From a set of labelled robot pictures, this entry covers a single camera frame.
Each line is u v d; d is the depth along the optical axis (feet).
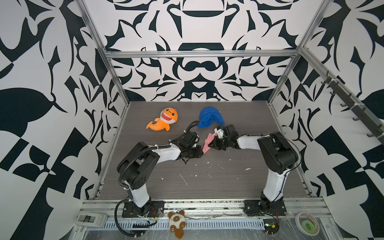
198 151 2.66
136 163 1.66
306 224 2.30
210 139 3.22
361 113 1.79
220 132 3.05
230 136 2.65
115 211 2.28
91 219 2.29
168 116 3.32
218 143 2.86
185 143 2.43
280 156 1.68
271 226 2.33
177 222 2.25
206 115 3.43
